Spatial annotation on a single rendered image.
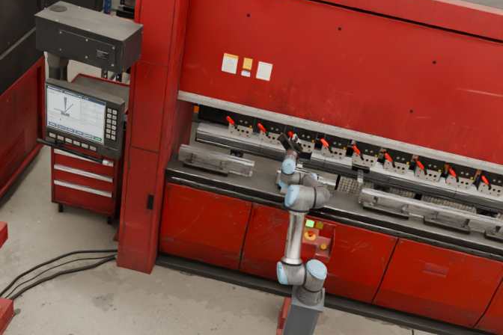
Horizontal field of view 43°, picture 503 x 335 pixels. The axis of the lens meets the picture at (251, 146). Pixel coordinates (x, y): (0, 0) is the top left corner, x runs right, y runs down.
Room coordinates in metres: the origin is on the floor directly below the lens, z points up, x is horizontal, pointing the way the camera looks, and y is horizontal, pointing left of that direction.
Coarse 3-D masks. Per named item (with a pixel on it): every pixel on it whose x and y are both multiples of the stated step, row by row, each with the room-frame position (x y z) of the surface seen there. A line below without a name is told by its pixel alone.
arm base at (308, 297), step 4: (296, 288) 2.59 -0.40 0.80; (300, 288) 2.55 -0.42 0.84; (304, 288) 2.53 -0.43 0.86; (296, 292) 2.55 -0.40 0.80; (300, 292) 2.54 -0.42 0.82; (304, 292) 2.52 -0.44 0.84; (308, 292) 2.52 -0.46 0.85; (312, 292) 2.52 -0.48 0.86; (316, 292) 2.52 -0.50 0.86; (320, 292) 2.55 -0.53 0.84; (296, 296) 2.54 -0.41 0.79; (300, 296) 2.53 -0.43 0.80; (304, 296) 2.51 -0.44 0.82; (308, 296) 2.51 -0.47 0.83; (312, 296) 2.51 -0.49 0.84; (316, 296) 2.52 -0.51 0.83; (320, 296) 2.54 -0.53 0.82; (300, 300) 2.51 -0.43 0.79; (304, 300) 2.51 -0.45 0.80; (308, 300) 2.50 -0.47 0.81; (312, 300) 2.51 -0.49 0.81; (316, 300) 2.53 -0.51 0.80; (320, 300) 2.54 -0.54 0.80; (308, 304) 2.50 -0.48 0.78; (312, 304) 2.50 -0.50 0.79; (316, 304) 2.51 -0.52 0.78
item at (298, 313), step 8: (296, 304) 2.49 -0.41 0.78; (304, 304) 2.50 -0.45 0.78; (320, 304) 2.52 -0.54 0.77; (288, 312) 2.57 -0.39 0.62; (296, 312) 2.49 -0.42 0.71; (304, 312) 2.49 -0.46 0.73; (312, 312) 2.49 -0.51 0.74; (320, 312) 2.48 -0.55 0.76; (288, 320) 2.51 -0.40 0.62; (296, 320) 2.49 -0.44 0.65; (304, 320) 2.49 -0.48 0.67; (312, 320) 2.49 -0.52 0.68; (288, 328) 2.50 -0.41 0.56; (296, 328) 2.49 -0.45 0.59; (304, 328) 2.49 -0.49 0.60; (312, 328) 2.50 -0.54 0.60
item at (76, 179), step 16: (80, 80) 4.07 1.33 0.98; (96, 80) 4.11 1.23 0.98; (128, 96) 3.97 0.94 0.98; (64, 144) 3.66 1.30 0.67; (64, 160) 3.66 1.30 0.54; (80, 160) 3.66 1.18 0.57; (112, 160) 3.64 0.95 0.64; (64, 176) 3.66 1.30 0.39; (80, 176) 3.66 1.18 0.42; (96, 176) 3.63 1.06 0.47; (112, 176) 3.64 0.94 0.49; (64, 192) 3.66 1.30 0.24; (80, 192) 3.66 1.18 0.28; (96, 192) 3.63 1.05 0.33; (112, 192) 3.65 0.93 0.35; (80, 208) 3.65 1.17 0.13; (96, 208) 3.65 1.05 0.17; (112, 208) 3.64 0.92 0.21
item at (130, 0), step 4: (128, 0) 5.50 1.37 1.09; (132, 0) 5.50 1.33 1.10; (120, 4) 5.34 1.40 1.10; (128, 4) 5.28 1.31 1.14; (132, 4) 5.49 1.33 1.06; (120, 8) 5.32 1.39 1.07; (124, 8) 5.22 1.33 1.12; (128, 8) 5.22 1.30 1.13; (132, 8) 5.22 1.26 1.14; (116, 12) 5.19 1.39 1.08; (120, 12) 5.19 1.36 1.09; (124, 12) 5.18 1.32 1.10; (128, 12) 5.19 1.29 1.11; (132, 12) 5.23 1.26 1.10; (124, 16) 5.18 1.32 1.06; (128, 16) 5.18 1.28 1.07; (132, 16) 5.18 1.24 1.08
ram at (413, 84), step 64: (192, 0) 3.46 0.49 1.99; (256, 0) 3.43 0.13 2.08; (192, 64) 3.45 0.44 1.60; (256, 64) 3.43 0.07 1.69; (320, 64) 3.41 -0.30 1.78; (384, 64) 3.39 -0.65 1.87; (448, 64) 3.37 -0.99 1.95; (320, 128) 3.40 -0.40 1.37; (384, 128) 3.38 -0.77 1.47; (448, 128) 3.36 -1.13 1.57
